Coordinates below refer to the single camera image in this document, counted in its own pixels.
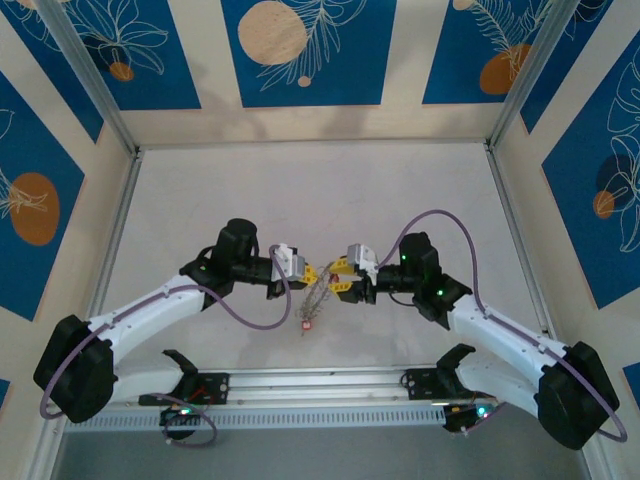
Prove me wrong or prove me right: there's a silver chain keyring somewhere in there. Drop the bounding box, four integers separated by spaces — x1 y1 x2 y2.
298 262 337 337

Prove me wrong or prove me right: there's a right base circuit board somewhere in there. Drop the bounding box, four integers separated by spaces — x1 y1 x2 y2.
442 399 496 434

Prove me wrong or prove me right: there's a base circuit board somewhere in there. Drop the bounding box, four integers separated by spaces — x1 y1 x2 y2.
158 403 197 427
442 399 496 434

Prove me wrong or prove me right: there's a left base circuit board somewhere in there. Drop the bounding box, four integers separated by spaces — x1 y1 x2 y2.
158 403 197 427

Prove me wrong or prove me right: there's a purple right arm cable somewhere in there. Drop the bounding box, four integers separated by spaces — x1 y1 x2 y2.
372 209 629 444

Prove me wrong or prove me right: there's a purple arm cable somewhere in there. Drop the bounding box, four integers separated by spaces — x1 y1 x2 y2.
372 209 629 444
39 244 296 419

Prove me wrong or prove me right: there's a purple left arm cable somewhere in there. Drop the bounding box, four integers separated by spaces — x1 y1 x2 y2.
39 244 296 419

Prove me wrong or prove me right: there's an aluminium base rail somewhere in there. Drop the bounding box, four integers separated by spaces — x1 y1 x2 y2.
227 369 409 404

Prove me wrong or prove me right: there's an aluminium table side rail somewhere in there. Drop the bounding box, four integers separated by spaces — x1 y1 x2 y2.
29 149 146 480
484 144 614 480

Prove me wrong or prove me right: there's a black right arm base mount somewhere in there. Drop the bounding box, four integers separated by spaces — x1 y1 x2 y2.
402 343 499 404

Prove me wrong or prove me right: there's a grey slotted cable tray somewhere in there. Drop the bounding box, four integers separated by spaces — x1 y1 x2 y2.
64 404 449 432

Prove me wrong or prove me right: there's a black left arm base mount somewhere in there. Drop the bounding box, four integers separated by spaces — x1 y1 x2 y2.
138 348 232 407

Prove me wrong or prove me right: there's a blue floral wall panel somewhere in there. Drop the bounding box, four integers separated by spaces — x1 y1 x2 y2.
519 0 640 136
62 0 203 112
0 0 105 145
422 0 564 106
0 69 87 323
221 0 399 109
541 44 640 311

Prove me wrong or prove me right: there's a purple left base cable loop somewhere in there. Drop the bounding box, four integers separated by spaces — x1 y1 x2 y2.
162 392 219 449

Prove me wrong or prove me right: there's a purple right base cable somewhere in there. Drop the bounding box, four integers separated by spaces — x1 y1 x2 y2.
462 397 509 437

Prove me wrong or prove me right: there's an aluminium frame post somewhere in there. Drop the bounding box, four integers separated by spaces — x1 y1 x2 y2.
34 0 144 159
484 0 616 154

